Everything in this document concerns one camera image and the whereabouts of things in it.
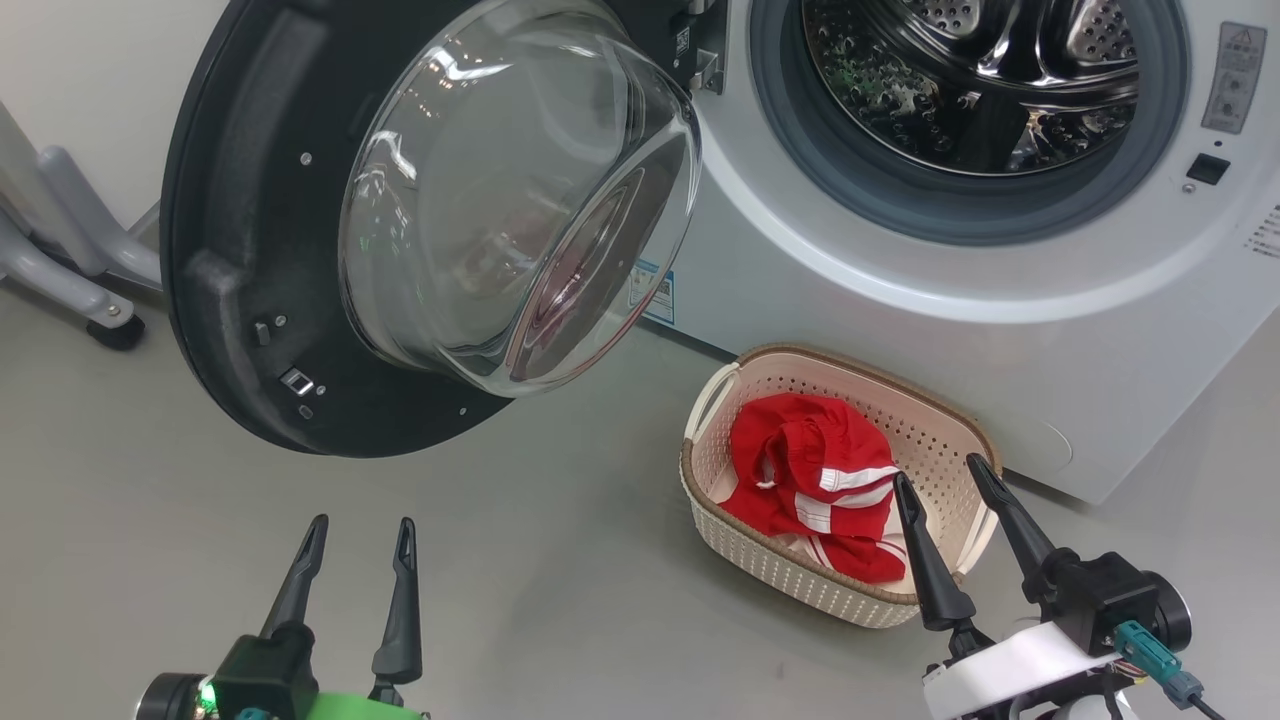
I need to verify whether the red white-striped garment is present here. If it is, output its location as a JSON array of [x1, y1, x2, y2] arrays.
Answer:
[[719, 392, 912, 587]]

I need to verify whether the blue energy label sticker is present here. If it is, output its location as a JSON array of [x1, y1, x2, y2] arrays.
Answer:
[[628, 259, 678, 327]]

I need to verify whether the white washing machine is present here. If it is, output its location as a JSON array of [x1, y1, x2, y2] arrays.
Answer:
[[618, 0, 1280, 507]]

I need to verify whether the black glass washing machine door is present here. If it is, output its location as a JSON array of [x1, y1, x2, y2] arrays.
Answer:
[[159, 0, 727, 460]]

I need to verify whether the cream perforated laundry basket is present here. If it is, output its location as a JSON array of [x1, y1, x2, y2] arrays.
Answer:
[[679, 344, 1004, 631]]

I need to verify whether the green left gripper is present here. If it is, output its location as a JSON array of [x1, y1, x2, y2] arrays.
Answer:
[[261, 514, 433, 720]]

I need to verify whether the teal plug right camera cable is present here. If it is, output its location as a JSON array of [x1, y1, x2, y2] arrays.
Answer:
[[1112, 619, 1228, 720]]

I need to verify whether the grey metal frame with caster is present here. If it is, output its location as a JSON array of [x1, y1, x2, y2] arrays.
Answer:
[[0, 98, 167, 353]]

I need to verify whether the grey warning sticker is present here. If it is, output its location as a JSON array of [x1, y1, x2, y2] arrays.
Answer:
[[1199, 21, 1270, 137]]

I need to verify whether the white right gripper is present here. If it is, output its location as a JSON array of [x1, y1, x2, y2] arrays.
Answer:
[[892, 453, 1123, 720]]

